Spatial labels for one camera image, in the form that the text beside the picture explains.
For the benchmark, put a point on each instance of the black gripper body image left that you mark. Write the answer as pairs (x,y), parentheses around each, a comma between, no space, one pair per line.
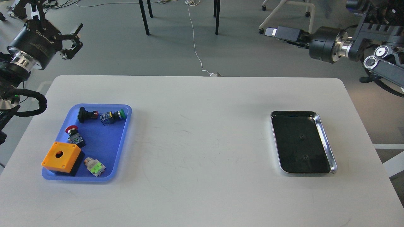
(35,46)

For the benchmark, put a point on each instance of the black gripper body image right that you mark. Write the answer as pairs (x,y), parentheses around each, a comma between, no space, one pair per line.
(323,42)

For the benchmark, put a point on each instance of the blue plastic tray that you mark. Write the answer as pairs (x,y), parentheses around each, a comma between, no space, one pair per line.
(103,142)

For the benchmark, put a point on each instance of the silver metal tray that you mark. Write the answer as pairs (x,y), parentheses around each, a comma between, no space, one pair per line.
(286,127)

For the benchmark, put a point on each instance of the white rolling chair base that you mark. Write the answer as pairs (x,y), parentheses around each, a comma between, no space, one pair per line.
(282,15)

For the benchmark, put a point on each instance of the black square push button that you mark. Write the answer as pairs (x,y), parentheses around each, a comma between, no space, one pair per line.
(84,115)

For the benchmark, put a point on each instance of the black table leg left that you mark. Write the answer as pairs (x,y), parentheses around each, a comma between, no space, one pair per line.
(143,14)

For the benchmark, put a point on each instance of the black table leg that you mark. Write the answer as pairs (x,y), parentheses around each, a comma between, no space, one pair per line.
(143,14)
(216,14)

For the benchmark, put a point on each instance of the black table leg right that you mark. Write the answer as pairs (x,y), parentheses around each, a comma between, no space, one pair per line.
(216,14)

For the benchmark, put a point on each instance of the red emergency stop button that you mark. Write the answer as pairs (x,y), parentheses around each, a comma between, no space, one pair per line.
(74,136)

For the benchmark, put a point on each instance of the green push button switch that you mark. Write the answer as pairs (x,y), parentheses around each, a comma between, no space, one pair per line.
(109,118)

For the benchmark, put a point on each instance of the orange button enclosure box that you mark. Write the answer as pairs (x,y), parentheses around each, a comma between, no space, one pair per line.
(63,158)

